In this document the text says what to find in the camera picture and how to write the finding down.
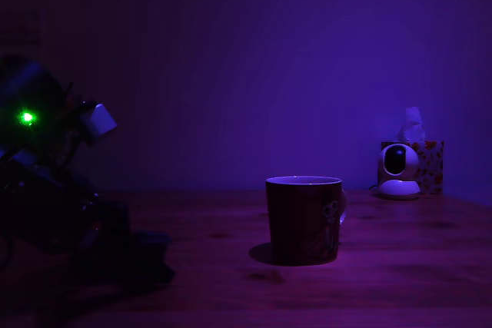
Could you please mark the white tissue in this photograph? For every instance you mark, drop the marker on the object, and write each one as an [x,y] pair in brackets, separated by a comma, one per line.
[413,124]

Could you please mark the dark mug with cartoon print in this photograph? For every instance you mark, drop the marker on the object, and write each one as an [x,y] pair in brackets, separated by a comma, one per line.
[300,220]

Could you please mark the floral tissue box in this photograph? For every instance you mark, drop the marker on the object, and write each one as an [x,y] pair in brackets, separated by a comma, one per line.
[432,166]

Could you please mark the small white round camera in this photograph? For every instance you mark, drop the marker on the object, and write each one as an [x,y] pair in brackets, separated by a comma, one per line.
[397,187]

